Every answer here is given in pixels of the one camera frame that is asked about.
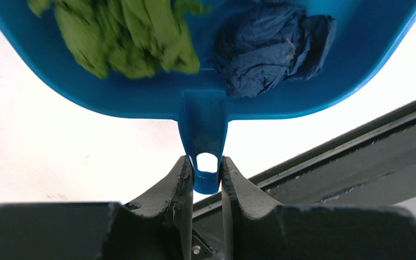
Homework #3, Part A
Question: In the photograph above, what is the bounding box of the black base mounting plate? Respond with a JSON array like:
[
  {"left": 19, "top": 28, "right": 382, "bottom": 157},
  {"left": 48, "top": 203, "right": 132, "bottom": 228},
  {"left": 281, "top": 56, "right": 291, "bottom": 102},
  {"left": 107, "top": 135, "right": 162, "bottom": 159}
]
[{"left": 192, "top": 101, "right": 416, "bottom": 259}]

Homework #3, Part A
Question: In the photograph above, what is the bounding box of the blue plastic dustpan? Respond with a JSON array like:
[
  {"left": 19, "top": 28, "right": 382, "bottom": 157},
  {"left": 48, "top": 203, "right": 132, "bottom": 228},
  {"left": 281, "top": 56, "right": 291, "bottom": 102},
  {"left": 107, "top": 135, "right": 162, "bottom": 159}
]
[{"left": 0, "top": 1, "right": 416, "bottom": 194}]

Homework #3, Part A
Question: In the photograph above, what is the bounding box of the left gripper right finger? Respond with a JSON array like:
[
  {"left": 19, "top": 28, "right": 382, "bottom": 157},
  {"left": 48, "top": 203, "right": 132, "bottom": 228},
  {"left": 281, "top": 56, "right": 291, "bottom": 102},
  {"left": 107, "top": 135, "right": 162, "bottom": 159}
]
[{"left": 220, "top": 157, "right": 284, "bottom": 259}]

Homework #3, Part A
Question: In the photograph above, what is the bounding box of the dark blue paper scrap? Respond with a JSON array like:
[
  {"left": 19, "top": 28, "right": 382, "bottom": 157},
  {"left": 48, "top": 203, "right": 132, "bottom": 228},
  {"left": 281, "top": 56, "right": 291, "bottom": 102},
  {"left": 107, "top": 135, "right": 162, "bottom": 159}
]
[{"left": 214, "top": 1, "right": 337, "bottom": 99}]

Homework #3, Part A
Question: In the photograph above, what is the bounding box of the green paper scrap centre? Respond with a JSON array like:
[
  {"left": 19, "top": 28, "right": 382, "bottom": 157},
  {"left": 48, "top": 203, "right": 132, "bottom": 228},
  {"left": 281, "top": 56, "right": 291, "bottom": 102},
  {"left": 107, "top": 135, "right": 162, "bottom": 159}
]
[{"left": 28, "top": 0, "right": 211, "bottom": 79}]

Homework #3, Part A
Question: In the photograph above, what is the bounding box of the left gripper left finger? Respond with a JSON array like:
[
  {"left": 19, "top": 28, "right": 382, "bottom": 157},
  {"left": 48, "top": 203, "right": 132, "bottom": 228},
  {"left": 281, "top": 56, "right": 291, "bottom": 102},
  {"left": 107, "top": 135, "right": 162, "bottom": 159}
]
[{"left": 124, "top": 156, "right": 194, "bottom": 259}]

